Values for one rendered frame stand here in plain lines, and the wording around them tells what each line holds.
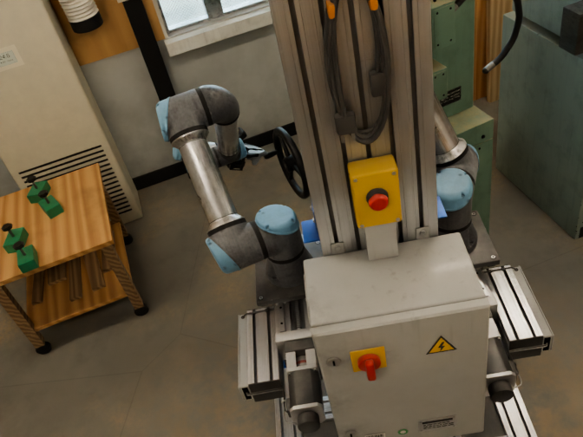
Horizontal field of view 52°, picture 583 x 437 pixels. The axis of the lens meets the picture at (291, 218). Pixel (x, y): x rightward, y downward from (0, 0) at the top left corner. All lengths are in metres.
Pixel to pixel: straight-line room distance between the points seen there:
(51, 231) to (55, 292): 0.38
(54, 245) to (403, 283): 1.91
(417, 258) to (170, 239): 2.30
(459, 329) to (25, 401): 2.24
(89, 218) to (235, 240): 1.30
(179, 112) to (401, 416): 1.00
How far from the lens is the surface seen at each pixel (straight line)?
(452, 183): 1.72
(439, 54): 2.26
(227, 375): 2.69
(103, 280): 3.04
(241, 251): 1.67
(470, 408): 1.46
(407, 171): 1.18
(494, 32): 3.80
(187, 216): 3.50
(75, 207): 2.98
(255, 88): 3.68
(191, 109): 1.75
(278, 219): 1.68
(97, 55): 3.43
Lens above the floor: 2.14
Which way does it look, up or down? 41 degrees down
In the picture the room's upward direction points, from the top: 14 degrees counter-clockwise
